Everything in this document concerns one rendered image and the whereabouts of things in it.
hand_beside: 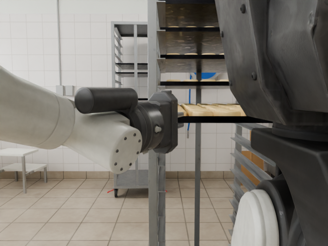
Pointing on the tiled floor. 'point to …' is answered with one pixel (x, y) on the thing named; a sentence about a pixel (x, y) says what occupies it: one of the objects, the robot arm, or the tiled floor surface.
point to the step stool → (23, 164)
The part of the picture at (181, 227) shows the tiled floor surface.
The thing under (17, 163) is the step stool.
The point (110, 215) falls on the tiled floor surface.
